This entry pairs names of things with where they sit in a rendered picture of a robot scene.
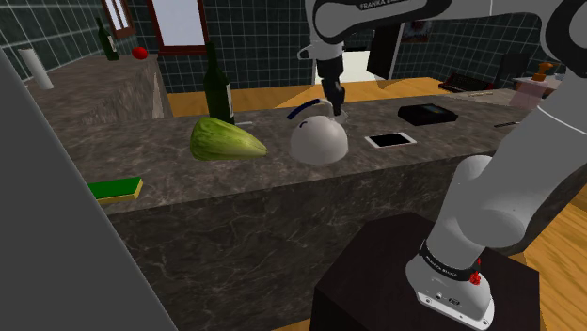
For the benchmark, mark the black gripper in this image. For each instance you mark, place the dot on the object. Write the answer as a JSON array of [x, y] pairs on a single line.
[[330, 71]]

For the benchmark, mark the dark robot stand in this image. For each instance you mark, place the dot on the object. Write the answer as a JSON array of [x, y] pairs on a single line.
[[367, 279]]

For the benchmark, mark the green and yellow sponge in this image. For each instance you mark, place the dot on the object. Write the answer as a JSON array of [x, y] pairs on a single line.
[[114, 188]]

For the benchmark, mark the dark green wine bottle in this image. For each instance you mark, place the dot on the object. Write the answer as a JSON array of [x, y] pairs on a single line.
[[216, 91]]

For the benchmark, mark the white tablet with black screen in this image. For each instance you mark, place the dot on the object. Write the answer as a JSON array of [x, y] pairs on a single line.
[[390, 139]]

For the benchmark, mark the red tomato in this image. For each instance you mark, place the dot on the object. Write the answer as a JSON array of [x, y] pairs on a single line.
[[140, 53]]

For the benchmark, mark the black flat box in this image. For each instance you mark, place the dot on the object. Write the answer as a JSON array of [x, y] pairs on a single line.
[[426, 114]]

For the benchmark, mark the black low appliance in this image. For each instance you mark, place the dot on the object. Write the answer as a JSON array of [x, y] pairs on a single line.
[[465, 82]]

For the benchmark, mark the green lettuce head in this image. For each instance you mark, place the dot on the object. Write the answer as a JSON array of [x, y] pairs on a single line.
[[220, 142]]

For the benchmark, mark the red wall picture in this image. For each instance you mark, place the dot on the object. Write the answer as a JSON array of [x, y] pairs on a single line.
[[416, 32]]

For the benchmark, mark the green bottle with label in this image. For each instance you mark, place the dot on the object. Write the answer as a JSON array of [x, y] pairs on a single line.
[[109, 46]]

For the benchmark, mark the pale side table with orange thing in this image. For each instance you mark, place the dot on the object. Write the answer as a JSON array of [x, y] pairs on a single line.
[[532, 91]]

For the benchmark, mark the thin dark pen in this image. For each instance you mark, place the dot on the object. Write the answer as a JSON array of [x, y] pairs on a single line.
[[506, 124]]

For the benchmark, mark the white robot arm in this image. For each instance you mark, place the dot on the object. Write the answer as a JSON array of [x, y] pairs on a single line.
[[486, 201]]

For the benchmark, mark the white paper towel roll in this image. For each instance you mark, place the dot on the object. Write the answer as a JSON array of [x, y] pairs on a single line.
[[36, 69]]

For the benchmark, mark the small window with red-brown frame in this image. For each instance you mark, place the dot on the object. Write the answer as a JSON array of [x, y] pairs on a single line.
[[118, 16]]

